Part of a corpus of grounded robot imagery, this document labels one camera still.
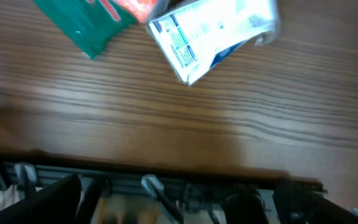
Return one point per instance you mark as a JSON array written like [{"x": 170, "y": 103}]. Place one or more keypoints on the green 3M gloves package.
[{"x": 89, "y": 24}]

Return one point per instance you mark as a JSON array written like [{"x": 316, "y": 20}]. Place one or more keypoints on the white tissue pack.
[{"x": 195, "y": 36}]

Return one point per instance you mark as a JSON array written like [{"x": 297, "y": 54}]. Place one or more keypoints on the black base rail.
[{"x": 175, "y": 193}]

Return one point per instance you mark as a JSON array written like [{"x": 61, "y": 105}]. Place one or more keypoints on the red snack packet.
[{"x": 140, "y": 9}]

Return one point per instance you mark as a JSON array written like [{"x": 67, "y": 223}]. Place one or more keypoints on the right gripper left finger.
[{"x": 56, "y": 203}]

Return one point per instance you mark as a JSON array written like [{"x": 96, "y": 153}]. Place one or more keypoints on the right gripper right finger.
[{"x": 296, "y": 205}]

